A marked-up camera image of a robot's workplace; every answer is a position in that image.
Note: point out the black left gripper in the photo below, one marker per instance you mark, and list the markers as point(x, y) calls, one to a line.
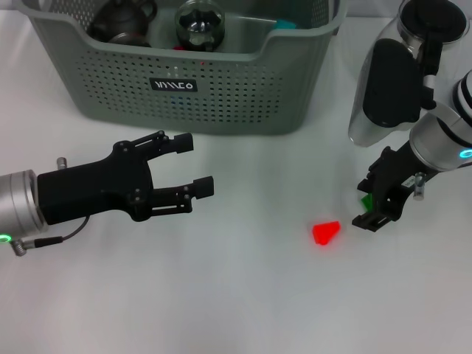
point(92, 188)

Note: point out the black clay teapot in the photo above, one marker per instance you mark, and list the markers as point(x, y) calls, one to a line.
point(118, 20)

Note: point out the green sloped brick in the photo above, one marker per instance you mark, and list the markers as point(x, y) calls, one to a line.
point(367, 203)

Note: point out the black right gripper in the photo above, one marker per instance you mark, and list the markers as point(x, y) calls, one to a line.
point(394, 177)

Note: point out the left gripper metal connector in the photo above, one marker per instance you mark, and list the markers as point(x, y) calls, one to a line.
point(62, 163)

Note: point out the grey-green perforated storage bin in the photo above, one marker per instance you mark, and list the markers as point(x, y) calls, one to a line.
point(221, 103)

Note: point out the glass teacup black holder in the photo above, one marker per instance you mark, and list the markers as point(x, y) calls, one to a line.
point(127, 39)
point(199, 26)

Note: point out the teal square brick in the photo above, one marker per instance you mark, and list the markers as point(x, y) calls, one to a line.
point(285, 24)

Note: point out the large red wedge brick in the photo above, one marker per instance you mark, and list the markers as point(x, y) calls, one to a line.
point(324, 232)

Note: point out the right gripper metal connector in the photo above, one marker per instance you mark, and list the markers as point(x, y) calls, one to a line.
point(419, 186)

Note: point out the gripper metal connector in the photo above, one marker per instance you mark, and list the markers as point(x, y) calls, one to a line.
point(62, 163)
point(419, 186)

